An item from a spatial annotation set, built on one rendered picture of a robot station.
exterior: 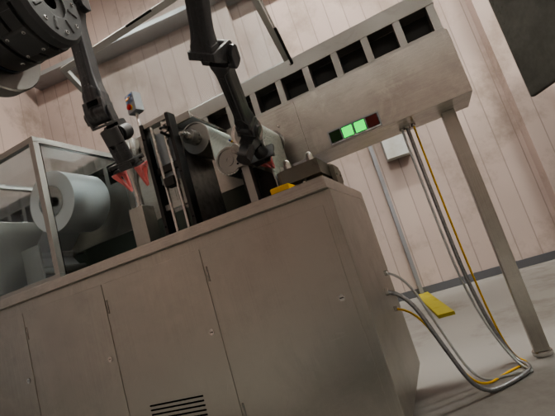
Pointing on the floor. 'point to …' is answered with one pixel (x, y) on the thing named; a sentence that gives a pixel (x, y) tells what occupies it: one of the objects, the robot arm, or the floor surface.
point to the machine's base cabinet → (223, 327)
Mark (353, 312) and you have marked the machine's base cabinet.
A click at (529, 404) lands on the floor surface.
